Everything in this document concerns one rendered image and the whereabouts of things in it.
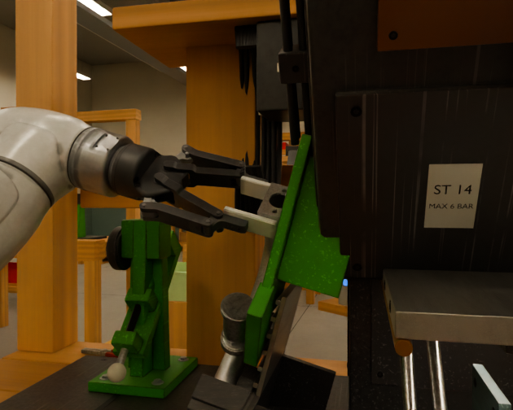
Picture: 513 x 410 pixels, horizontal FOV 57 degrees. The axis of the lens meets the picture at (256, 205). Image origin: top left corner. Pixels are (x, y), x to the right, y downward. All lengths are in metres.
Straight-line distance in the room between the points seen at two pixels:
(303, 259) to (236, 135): 0.44
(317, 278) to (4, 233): 0.38
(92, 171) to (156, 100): 11.38
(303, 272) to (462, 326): 0.23
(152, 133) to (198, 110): 11.01
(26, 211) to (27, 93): 0.51
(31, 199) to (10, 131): 0.11
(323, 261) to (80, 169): 0.35
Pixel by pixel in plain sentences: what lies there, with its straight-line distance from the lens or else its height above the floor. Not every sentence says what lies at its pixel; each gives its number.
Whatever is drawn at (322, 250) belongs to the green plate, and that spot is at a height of 1.15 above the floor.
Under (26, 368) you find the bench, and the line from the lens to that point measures 1.06.
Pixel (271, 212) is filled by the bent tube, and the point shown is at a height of 1.19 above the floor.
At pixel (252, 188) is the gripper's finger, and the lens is 0.64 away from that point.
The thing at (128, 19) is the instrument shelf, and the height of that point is 1.52.
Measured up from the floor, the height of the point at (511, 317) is 1.13.
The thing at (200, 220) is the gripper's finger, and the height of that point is 1.18.
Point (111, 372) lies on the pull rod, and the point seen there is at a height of 0.95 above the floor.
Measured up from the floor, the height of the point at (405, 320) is 1.12.
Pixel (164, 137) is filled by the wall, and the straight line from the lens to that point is 11.80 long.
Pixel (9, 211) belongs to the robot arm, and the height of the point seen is 1.19.
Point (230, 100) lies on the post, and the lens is 0.93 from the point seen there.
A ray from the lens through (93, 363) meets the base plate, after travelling 0.98.
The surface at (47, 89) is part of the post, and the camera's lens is 1.11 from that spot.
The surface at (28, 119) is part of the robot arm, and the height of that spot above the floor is 1.31.
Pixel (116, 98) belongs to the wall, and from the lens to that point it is 12.58.
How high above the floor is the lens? 1.20
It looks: 1 degrees down
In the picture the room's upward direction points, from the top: straight up
